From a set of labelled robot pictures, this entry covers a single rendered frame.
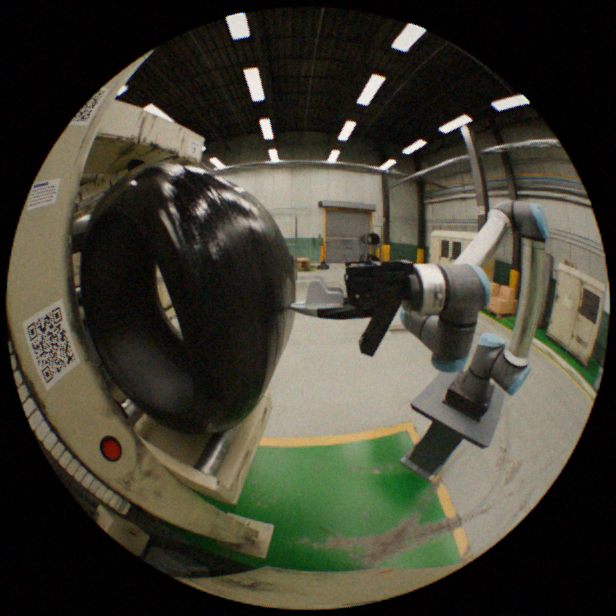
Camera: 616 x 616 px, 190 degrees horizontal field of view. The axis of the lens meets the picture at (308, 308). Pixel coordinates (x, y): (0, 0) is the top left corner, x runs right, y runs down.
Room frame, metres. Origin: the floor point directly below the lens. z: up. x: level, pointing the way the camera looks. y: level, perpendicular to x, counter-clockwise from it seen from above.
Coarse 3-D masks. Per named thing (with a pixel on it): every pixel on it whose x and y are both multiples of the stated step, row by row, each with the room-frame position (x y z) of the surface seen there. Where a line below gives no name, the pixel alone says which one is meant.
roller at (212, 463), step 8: (240, 424) 0.29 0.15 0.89; (224, 432) 0.24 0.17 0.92; (232, 432) 0.25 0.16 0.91; (216, 440) 0.21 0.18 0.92; (224, 440) 0.22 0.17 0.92; (232, 440) 0.24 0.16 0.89; (208, 448) 0.19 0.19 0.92; (216, 448) 0.19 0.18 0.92; (224, 448) 0.20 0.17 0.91; (200, 456) 0.16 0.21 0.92; (208, 456) 0.17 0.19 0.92; (216, 456) 0.18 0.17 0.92; (224, 456) 0.19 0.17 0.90; (200, 464) 0.14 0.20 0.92; (208, 464) 0.15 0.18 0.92; (216, 464) 0.16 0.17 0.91; (208, 472) 0.13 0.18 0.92; (216, 472) 0.14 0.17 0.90
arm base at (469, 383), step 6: (468, 372) 0.56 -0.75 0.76; (462, 378) 0.58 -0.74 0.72; (468, 378) 0.54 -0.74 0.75; (474, 378) 0.51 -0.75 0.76; (480, 378) 0.48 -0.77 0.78; (486, 378) 0.47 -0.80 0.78; (462, 384) 0.55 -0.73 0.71; (468, 384) 0.52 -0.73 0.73; (474, 384) 0.49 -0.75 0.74; (480, 384) 0.47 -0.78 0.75; (486, 384) 0.46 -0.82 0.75; (468, 390) 0.50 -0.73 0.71; (474, 390) 0.48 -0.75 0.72; (480, 390) 0.46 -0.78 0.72; (486, 390) 0.45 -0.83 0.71; (480, 396) 0.45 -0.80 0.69
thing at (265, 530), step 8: (240, 520) 0.16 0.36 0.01; (256, 528) 0.12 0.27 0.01; (264, 528) 0.13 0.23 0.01; (272, 528) 0.14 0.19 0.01; (264, 536) 0.07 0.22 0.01; (224, 544) -0.06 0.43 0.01; (232, 544) -0.05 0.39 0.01; (256, 544) 0.00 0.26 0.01; (264, 544) 0.01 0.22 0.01; (248, 552) -0.08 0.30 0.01; (256, 552) -0.07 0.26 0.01; (264, 552) -0.06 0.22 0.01
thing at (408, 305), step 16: (352, 272) 0.29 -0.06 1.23; (368, 272) 0.30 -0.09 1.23; (384, 272) 0.32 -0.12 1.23; (400, 272) 0.30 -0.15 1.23; (352, 288) 0.30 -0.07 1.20; (368, 288) 0.30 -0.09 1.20; (384, 288) 0.31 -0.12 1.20; (400, 288) 0.33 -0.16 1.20; (416, 288) 0.28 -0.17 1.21; (352, 304) 0.30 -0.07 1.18; (368, 304) 0.29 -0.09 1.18; (384, 304) 0.31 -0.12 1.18; (416, 304) 0.28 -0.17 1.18
